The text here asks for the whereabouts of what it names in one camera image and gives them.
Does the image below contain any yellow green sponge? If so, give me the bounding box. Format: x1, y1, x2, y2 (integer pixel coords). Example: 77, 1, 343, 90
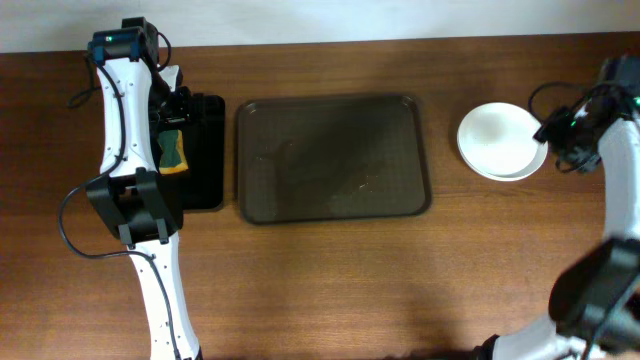
158, 129, 189, 175

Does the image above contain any cream white plate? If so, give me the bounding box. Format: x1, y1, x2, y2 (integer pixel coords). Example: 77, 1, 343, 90
456, 102, 548, 175

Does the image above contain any light blue plate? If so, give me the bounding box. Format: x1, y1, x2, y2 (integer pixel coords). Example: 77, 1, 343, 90
462, 147, 548, 182

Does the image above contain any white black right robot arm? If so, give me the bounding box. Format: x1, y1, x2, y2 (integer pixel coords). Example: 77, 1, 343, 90
469, 55, 639, 360

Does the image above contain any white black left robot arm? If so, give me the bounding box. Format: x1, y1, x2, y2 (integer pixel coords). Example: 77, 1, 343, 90
86, 17, 202, 359

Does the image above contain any black rectangular sponge tray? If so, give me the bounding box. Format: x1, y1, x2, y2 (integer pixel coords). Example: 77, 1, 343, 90
150, 92, 225, 211

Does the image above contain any dark brown serving tray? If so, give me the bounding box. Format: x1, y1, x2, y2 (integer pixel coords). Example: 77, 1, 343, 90
236, 93, 433, 225

